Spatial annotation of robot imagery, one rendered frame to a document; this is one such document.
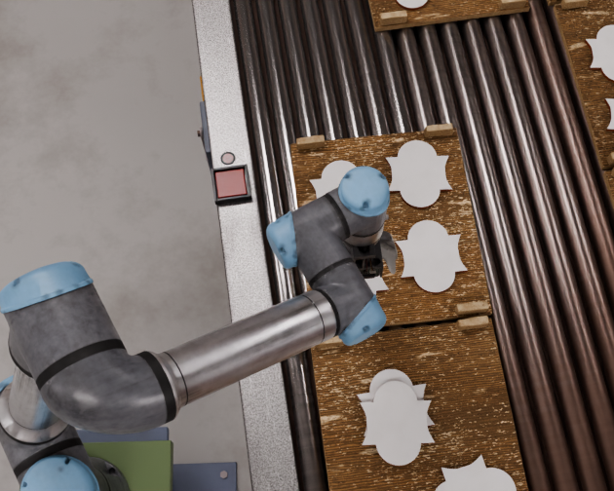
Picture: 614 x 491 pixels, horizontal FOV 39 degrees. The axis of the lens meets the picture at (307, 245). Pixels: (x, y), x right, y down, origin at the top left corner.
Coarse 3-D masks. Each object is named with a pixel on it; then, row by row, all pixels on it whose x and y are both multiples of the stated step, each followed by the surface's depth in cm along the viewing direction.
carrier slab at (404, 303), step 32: (320, 160) 179; (352, 160) 179; (384, 160) 179; (448, 160) 179; (448, 192) 176; (384, 224) 173; (448, 224) 173; (480, 256) 170; (416, 288) 168; (448, 288) 168; (480, 288) 168; (416, 320) 166
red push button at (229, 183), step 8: (216, 176) 179; (224, 176) 179; (232, 176) 179; (240, 176) 178; (216, 184) 178; (224, 184) 178; (232, 184) 178; (240, 184) 178; (224, 192) 177; (232, 192) 177; (240, 192) 177
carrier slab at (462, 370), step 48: (384, 336) 164; (432, 336) 164; (480, 336) 164; (336, 384) 161; (432, 384) 161; (480, 384) 161; (336, 432) 158; (432, 432) 158; (480, 432) 157; (336, 480) 155; (384, 480) 154; (432, 480) 154
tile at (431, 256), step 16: (416, 224) 172; (432, 224) 172; (416, 240) 171; (432, 240) 171; (448, 240) 171; (416, 256) 169; (432, 256) 169; (448, 256) 169; (416, 272) 168; (432, 272) 168; (448, 272) 168; (432, 288) 167
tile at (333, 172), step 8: (328, 168) 177; (336, 168) 177; (344, 168) 177; (352, 168) 177; (328, 176) 176; (336, 176) 176; (312, 184) 176; (320, 184) 176; (328, 184) 176; (336, 184) 176; (320, 192) 175
